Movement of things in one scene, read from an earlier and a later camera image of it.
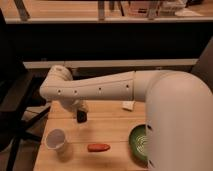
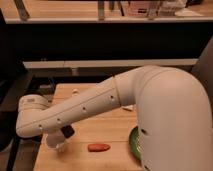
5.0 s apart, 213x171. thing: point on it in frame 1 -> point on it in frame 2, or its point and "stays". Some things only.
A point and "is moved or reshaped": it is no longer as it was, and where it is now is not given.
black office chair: x=16 y=84 stays
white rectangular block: x=128 y=104 stays
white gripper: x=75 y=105 -> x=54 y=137
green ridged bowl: x=136 y=142 stays
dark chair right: x=204 y=65 stays
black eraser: x=81 y=116 is moved or reshaped
